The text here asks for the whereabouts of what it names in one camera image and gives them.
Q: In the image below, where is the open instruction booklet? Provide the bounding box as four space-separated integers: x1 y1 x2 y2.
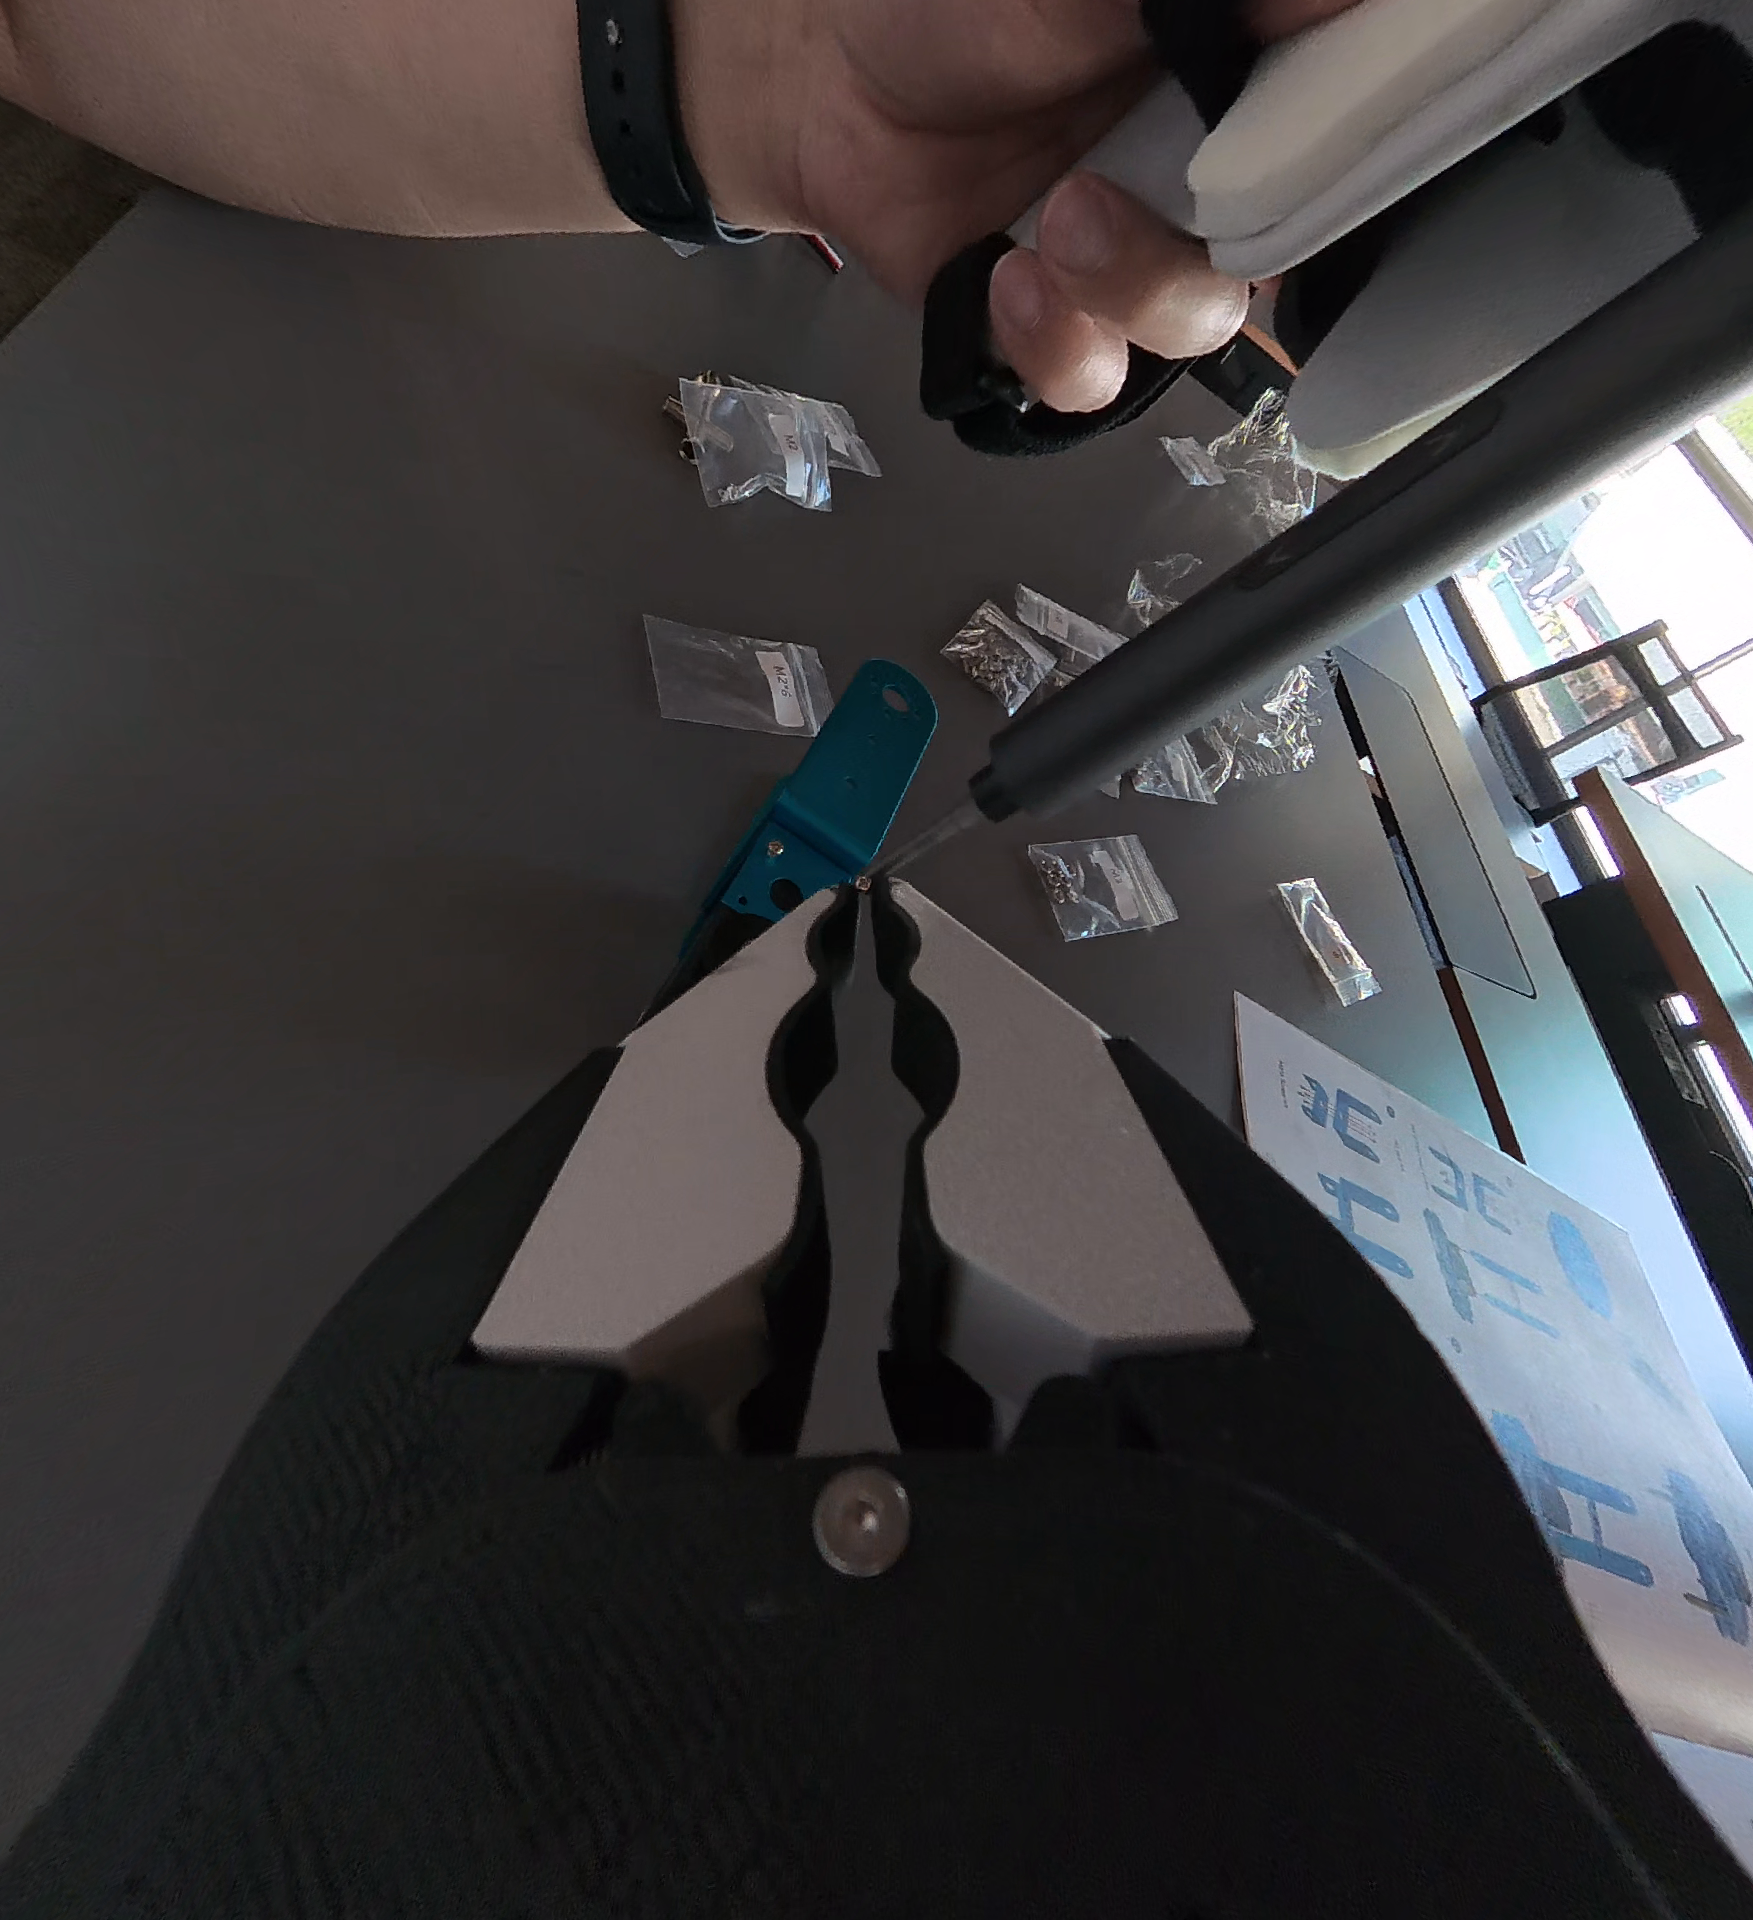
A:
1232 991 1753 1920

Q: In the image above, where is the blue metal bracket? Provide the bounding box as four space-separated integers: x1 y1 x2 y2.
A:
643 660 939 1036

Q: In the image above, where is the dark grey electric screwdriver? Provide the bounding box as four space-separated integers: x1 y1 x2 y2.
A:
876 166 1753 887

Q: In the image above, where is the person's left forearm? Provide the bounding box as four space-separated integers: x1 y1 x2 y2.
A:
0 0 630 240

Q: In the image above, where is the black metal frame chair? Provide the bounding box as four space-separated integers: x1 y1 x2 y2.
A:
1472 620 1745 825

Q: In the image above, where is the clear M3 screw bag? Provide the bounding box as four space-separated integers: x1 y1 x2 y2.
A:
643 368 1381 1008

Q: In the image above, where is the large window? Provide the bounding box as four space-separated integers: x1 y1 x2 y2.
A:
1446 382 1753 901

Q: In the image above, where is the black wrist band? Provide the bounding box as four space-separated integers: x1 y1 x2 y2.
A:
573 0 722 251

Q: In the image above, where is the dark grey desk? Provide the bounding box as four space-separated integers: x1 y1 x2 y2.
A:
0 188 1529 1920

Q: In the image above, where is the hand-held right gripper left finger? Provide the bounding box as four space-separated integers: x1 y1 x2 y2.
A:
468 885 878 1457

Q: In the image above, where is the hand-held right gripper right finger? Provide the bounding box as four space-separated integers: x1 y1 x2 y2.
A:
873 877 1257 1454

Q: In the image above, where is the person's left hand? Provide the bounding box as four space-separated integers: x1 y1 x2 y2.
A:
669 0 1257 414

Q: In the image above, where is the wood-edged grey table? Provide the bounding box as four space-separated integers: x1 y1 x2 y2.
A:
1333 645 1552 1165
1574 769 1753 1294

